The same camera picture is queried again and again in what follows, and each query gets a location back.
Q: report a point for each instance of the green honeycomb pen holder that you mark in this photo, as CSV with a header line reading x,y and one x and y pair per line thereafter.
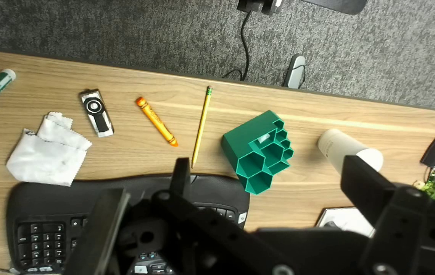
x,y
247,142

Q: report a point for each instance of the greenish gripper left finger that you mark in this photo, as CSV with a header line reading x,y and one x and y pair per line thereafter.
x,y
96,231

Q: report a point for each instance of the orange marker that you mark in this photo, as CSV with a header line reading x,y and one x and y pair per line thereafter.
x,y
156,121

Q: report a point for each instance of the white paper cup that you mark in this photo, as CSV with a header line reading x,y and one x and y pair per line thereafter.
x,y
339,145

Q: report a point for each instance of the yellow pencil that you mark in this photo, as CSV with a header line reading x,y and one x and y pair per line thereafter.
x,y
202,124

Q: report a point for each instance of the dark chair base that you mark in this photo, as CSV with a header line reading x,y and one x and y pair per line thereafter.
x,y
339,3

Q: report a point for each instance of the black stand base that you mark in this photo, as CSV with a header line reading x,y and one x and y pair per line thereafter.
x,y
257,5

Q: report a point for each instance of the small green circuit board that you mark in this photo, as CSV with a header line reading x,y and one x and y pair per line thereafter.
x,y
432,190

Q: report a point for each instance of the grey desk leg foot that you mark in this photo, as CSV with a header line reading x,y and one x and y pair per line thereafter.
x,y
295,70

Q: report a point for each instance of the grey flat pad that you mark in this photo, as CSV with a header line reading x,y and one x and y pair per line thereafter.
x,y
347,219

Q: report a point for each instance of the crumpled white tissue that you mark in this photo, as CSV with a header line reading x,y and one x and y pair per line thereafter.
x,y
49,157

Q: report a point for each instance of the black ergonomic keyboard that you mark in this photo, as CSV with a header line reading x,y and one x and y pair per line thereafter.
x,y
38,203

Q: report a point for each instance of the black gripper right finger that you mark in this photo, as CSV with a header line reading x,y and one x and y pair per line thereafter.
x,y
366,185

